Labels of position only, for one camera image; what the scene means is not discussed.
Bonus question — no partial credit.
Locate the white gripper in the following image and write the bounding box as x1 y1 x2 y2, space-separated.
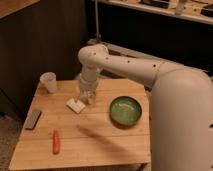
78 75 98 104

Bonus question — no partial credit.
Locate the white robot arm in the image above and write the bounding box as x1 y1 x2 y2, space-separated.
78 44 213 171

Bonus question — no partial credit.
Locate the white flat sponge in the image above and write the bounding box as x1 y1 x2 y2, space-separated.
66 98 86 114

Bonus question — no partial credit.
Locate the green bowl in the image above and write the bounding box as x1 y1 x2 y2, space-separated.
109 96 142 126

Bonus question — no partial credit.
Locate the wooden table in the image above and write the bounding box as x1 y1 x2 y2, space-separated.
9 79 151 171

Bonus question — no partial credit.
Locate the orange carrot toy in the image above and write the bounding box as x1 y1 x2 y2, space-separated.
52 130 60 154

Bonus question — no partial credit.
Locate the dark wooden cabinet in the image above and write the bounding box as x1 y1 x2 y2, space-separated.
0 0 87 120

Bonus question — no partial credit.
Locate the vertical metal pole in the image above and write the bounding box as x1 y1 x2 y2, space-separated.
94 0 101 42

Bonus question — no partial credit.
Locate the background shelf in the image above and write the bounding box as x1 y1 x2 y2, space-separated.
98 0 213 25

